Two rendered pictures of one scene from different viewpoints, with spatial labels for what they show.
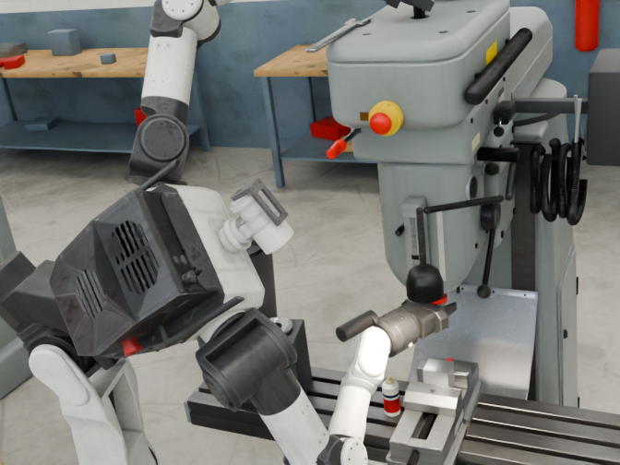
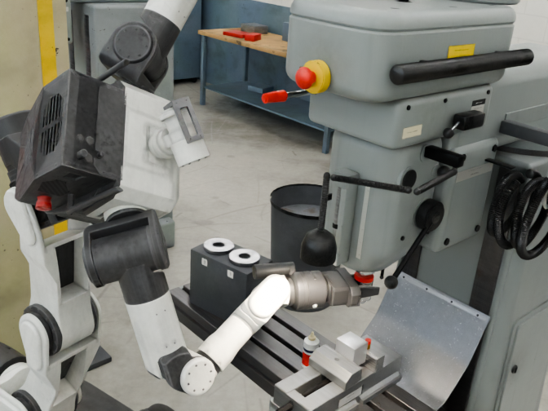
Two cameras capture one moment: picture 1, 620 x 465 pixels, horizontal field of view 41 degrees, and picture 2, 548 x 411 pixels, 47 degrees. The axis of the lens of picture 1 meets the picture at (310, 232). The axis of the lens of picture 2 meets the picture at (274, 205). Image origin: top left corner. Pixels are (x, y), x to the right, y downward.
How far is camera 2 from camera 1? 61 cm
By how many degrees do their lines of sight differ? 18
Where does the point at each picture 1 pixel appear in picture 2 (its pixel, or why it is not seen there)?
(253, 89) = not seen: hidden behind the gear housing
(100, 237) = (41, 103)
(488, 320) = (438, 325)
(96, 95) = not seen: hidden behind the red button
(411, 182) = (351, 155)
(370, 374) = (254, 312)
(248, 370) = (114, 256)
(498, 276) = (460, 289)
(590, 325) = not seen: outside the picture
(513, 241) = (480, 260)
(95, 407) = (38, 251)
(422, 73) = (352, 38)
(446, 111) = (367, 83)
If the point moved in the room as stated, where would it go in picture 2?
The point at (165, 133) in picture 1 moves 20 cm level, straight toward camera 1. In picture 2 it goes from (136, 38) to (90, 54)
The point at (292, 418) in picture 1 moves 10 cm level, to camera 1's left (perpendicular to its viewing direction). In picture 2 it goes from (144, 315) to (101, 302)
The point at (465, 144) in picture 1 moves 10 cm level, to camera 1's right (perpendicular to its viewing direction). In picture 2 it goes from (394, 128) to (448, 137)
